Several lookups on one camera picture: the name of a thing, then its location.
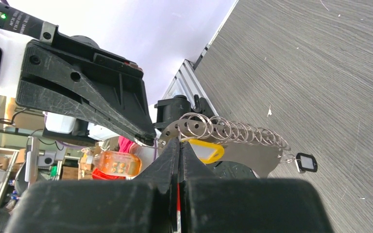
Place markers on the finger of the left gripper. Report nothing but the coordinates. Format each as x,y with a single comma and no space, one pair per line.
95,88

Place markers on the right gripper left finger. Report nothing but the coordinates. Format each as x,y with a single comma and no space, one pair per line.
145,204

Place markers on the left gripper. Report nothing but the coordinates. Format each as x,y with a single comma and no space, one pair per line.
17,21

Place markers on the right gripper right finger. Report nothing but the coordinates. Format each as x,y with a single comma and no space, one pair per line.
210,204

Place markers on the metal key holder red handle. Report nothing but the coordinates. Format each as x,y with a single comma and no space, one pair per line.
257,149

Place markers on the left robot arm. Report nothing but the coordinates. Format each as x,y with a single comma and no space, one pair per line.
76,132

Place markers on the orange drink bottle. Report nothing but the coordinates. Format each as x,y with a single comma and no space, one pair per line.
117,163

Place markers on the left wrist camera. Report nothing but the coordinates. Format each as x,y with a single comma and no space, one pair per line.
12,50

